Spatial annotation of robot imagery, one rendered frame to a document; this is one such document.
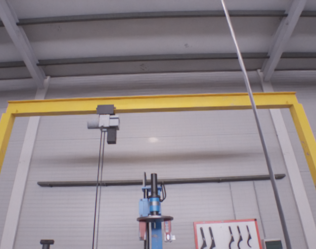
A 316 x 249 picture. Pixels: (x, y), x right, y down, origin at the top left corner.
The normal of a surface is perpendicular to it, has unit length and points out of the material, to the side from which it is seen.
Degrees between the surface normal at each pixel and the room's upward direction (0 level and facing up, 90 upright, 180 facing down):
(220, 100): 90
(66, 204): 90
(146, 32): 173
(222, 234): 90
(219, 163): 90
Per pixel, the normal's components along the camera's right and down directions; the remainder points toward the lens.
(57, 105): -0.02, -0.48
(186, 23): 0.02, 0.81
